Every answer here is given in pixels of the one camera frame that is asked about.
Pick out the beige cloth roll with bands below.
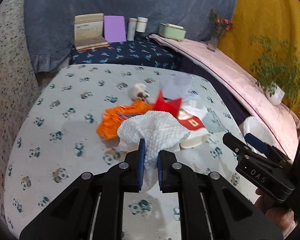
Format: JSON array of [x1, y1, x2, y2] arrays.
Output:
[[128, 83, 155, 105]]

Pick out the panda print table cloth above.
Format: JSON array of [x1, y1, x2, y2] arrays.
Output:
[[4, 64, 257, 236]]

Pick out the glass vase red flowers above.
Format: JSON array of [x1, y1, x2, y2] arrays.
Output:
[[207, 10, 233, 51]]

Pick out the blue grey sofa cover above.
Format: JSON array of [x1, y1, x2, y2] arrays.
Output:
[[24, 0, 237, 73]]

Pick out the orange snack wrapper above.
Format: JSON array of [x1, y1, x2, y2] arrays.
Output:
[[96, 100, 153, 140]]

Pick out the dark blue patterned cloth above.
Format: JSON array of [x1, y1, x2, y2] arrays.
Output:
[[69, 38, 182, 71]]

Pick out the small red white paper cup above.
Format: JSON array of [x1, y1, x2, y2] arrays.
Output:
[[178, 110, 211, 149]]

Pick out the white jar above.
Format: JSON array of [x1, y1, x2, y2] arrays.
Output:
[[136, 17, 148, 33]]

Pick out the red carton piece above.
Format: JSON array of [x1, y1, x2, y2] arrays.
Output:
[[152, 90, 183, 119]]

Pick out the white lined trash bin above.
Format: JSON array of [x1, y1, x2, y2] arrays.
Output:
[[239, 116, 278, 147]]

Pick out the mustard yellow cloth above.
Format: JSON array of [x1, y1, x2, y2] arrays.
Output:
[[216, 0, 300, 120]]

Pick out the green plant white pot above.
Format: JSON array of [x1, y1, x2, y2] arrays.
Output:
[[250, 35, 300, 108]]

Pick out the grey drawstring pouch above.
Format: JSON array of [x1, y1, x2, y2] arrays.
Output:
[[203, 111, 225, 134]]

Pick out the purple notebook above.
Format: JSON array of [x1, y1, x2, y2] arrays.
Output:
[[104, 16, 126, 43]]

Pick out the pink cloth cover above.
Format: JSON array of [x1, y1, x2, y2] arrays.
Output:
[[149, 34, 300, 160]]

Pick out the green tissue box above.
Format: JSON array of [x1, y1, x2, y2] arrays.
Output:
[[159, 23, 186, 41]]

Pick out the tall white bottle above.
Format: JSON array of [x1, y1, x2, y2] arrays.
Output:
[[127, 18, 138, 41]]

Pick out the person's right hand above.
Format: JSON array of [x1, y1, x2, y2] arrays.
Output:
[[254, 189, 299, 239]]

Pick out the gold desk calendar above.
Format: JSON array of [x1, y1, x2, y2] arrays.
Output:
[[74, 13, 109, 52]]

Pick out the white textured paper towel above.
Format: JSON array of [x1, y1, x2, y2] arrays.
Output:
[[117, 111, 190, 192]]

